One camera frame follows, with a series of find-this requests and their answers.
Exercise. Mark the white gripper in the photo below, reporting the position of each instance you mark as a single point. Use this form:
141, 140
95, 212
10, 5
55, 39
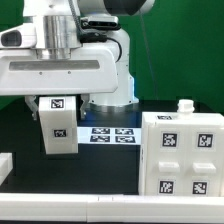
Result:
90, 69

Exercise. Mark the white cabinet drawer box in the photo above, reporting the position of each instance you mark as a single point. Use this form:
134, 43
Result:
59, 124

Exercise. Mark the small white cabinet panel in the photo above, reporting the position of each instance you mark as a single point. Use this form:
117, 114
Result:
169, 165

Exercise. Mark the large white cabinet body box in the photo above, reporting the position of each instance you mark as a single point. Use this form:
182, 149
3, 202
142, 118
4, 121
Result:
186, 121

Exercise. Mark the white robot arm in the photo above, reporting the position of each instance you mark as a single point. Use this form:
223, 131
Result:
71, 47

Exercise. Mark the white marker sheet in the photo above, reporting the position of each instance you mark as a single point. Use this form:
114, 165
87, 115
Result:
109, 135

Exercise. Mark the white left rail piece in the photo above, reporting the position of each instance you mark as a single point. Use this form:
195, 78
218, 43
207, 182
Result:
6, 165

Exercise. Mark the black camera on stand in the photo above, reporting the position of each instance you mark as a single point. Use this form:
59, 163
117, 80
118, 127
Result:
100, 23

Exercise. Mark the white front rail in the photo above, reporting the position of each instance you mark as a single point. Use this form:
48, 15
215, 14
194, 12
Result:
111, 208

